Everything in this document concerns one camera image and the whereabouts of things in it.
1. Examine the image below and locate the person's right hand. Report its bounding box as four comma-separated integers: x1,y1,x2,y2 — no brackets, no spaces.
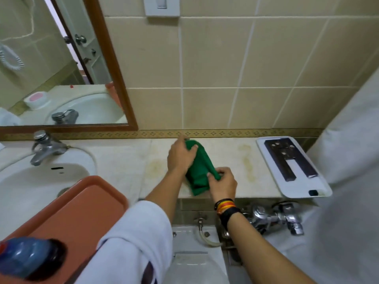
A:
206,166,238,203

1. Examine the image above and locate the person's left hand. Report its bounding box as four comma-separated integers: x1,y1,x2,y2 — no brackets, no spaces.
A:
167,134,198,175

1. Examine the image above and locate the green cloth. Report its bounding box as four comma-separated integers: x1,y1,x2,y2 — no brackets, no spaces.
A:
185,140,222,196

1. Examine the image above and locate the person's right forearm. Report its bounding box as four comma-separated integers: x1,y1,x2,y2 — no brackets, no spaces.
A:
226,212,315,284

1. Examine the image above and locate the person's left forearm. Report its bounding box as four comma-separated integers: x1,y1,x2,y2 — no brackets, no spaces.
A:
144,168,190,223

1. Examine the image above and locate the thin black wristband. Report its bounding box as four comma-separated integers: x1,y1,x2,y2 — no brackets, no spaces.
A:
214,198,235,211

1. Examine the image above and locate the small chrome angle valve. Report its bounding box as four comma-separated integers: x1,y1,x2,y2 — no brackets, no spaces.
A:
194,212,208,232

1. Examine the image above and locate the chrome flush valve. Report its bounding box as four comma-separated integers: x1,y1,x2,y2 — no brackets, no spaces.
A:
241,202,304,236

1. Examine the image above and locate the white rectangular tray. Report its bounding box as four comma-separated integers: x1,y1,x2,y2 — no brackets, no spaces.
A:
256,136,333,199

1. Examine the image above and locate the white toilet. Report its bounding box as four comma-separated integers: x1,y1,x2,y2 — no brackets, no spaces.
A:
171,224,231,284

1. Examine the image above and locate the white towel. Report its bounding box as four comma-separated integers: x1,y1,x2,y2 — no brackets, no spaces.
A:
73,200,174,284

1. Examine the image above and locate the orange plastic tray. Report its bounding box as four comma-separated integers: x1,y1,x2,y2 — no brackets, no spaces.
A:
0,176,129,284

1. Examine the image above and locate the white curtain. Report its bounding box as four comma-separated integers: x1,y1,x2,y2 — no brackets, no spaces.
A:
263,67,379,284

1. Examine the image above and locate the chrome sink faucet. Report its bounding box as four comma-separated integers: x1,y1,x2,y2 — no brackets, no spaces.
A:
30,130,70,167

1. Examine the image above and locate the brown wood framed mirror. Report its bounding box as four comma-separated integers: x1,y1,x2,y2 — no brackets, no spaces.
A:
0,0,139,135

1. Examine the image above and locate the white sink basin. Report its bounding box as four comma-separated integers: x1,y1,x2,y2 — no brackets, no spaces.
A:
0,146,97,232

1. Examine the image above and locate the blue bottle with black cap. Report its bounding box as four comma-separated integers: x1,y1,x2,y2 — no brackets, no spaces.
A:
0,237,68,283

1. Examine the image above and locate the orange and yellow bracelet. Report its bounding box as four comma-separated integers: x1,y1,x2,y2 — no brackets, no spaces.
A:
216,203,237,215

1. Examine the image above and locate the wide black wrist strap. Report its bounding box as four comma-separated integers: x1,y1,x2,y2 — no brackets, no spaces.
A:
219,207,244,231

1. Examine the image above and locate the clear hose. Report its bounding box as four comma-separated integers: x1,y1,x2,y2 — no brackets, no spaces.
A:
198,226,223,249

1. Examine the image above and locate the black metal bracket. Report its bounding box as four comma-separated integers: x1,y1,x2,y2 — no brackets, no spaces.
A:
264,138,319,182

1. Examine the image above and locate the grey wall fixture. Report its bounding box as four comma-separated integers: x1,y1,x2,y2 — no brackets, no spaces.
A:
143,0,181,18

